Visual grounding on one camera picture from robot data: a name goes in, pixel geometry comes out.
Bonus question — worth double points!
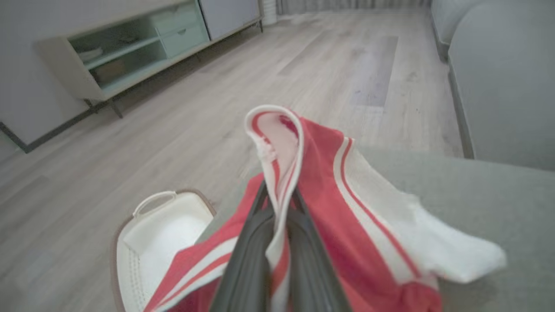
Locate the stack of plates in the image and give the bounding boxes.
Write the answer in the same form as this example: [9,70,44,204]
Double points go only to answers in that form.
[77,47,104,62]

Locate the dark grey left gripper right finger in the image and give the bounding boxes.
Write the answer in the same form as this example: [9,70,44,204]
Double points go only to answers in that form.
[285,188,353,312]

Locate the grey pleated curtain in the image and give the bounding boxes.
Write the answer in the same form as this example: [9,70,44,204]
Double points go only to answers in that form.
[360,0,432,11]
[277,0,360,14]

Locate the brown storage box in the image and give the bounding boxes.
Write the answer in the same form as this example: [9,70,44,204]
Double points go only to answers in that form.
[92,58,131,85]

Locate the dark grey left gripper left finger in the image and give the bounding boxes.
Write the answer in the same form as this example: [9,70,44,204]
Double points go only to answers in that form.
[209,181,277,312]

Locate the white laundry basket brown rim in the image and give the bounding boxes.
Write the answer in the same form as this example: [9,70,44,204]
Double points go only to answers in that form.
[110,189,216,312]

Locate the beige and mint TV cabinet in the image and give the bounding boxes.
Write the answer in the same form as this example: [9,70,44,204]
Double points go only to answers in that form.
[35,0,264,118]

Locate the red white basketball jersey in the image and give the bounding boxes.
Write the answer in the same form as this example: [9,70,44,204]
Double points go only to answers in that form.
[143,104,507,312]

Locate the yellow and grey sofa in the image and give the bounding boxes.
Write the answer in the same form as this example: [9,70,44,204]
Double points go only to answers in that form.
[431,0,555,171]

